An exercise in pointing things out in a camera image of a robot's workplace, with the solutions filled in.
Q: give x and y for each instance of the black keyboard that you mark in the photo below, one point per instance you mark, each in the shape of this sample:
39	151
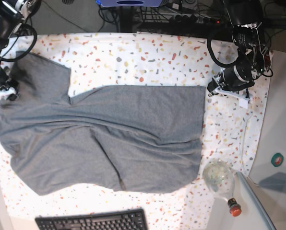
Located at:
133	219

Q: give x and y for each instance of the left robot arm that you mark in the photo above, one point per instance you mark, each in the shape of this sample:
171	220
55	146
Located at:
247	31

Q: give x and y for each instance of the green tape roll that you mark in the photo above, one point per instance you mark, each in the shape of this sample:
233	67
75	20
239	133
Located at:
277	160

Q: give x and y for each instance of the grey t-shirt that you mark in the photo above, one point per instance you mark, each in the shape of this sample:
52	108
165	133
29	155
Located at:
125	138

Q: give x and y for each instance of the black power strip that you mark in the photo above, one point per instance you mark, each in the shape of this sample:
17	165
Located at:
194	18

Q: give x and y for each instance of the terrazzo patterned tablecloth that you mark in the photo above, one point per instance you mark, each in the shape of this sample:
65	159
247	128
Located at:
230	132

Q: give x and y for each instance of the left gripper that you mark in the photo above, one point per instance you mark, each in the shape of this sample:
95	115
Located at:
233	79

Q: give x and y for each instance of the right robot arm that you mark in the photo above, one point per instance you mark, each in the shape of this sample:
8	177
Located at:
13	16

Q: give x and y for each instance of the clear bottle with orange cap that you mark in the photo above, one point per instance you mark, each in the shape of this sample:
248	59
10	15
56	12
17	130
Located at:
220	180

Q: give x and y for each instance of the grey metal bar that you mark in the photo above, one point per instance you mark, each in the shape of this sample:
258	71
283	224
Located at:
253	212

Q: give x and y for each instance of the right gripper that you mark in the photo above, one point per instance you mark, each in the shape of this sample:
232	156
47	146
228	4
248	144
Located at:
6	81

